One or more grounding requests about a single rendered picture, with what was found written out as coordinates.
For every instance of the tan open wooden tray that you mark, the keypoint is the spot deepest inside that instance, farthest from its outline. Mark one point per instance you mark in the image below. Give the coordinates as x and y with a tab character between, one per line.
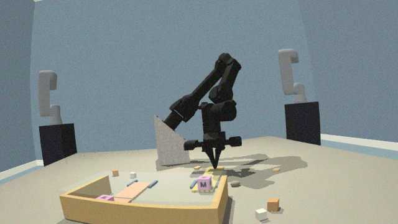
113	197

